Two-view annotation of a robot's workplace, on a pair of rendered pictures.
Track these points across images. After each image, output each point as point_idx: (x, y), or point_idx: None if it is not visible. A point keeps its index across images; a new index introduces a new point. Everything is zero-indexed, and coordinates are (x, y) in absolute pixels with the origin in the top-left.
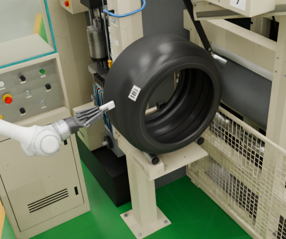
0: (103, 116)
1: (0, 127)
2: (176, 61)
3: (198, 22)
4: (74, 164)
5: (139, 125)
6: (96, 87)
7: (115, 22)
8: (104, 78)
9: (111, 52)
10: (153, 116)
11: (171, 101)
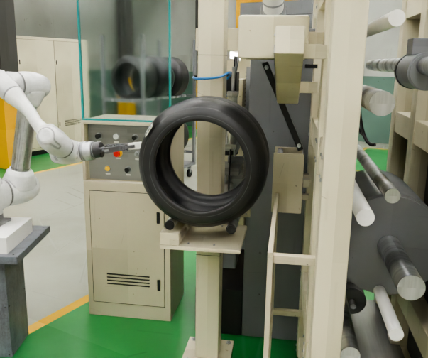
0: (124, 150)
1: (30, 117)
2: (196, 110)
3: (283, 108)
4: (162, 251)
5: (148, 167)
6: None
7: None
8: None
9: None
10: (209, 197)
11: (235, 187)
